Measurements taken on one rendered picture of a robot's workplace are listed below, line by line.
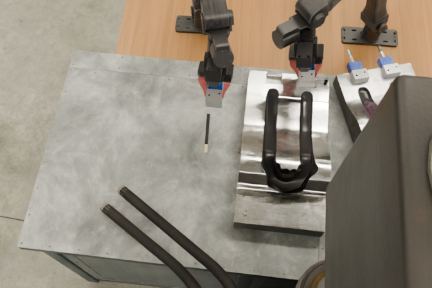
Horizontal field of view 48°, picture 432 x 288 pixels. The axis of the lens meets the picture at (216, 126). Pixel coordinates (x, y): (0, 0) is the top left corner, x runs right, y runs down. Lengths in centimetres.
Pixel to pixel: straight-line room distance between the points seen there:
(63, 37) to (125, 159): 144
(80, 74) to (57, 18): 127
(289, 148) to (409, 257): 122
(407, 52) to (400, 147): 161
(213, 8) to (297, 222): 64
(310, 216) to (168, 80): 66
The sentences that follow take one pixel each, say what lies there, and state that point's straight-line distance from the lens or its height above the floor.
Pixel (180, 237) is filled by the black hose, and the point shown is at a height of 89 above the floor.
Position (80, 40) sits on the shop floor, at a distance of 287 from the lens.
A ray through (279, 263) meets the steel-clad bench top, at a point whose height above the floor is 80.
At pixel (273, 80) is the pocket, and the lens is 162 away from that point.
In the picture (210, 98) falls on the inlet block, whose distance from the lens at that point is 147.
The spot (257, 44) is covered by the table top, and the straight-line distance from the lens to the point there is 178.
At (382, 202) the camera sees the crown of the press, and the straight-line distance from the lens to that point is 29.
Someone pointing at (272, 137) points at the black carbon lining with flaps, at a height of 89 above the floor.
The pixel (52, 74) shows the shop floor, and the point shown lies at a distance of 278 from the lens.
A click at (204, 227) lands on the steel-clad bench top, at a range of 149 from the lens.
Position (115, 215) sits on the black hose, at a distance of 149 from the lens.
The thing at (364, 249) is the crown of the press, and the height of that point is 193.
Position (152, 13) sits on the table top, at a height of 80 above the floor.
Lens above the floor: 224
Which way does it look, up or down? 64 degrees down
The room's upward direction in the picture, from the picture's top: straight up
